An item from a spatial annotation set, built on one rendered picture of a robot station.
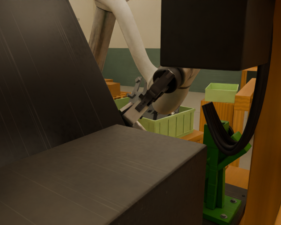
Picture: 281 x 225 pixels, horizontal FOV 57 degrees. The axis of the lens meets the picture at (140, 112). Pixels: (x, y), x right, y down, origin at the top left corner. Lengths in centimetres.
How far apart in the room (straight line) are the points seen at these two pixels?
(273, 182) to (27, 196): 46
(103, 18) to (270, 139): 92
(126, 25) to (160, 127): 74
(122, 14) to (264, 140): 64
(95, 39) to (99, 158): 98
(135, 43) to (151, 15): 743
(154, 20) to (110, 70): 229
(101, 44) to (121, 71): 766
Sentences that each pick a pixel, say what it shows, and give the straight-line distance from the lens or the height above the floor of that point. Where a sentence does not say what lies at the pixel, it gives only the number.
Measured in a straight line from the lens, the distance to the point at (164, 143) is 39.
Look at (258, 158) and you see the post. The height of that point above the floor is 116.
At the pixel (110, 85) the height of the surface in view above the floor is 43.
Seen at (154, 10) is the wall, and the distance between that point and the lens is 836.
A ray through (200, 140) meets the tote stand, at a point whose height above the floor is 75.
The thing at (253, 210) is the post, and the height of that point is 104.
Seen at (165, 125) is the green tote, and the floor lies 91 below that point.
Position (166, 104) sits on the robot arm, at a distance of 89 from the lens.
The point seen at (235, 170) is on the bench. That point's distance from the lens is 116.
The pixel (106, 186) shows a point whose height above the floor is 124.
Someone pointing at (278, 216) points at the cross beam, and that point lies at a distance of 20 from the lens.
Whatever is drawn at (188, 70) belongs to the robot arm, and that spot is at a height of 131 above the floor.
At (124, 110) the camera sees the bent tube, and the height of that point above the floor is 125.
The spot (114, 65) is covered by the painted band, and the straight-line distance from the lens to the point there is 906.
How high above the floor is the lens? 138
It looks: 15 degrees down
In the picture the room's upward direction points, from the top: straight up
